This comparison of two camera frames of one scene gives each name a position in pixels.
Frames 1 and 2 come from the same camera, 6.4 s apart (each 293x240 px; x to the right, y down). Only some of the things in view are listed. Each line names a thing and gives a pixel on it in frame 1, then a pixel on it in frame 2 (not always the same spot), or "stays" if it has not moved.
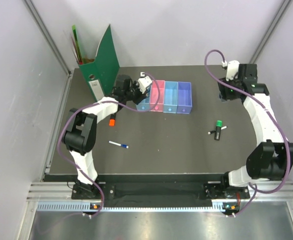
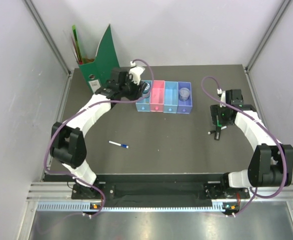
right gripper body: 227,92 -> 221,112
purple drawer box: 184,98 stays
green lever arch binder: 101,73 stays
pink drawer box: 157,95 stays
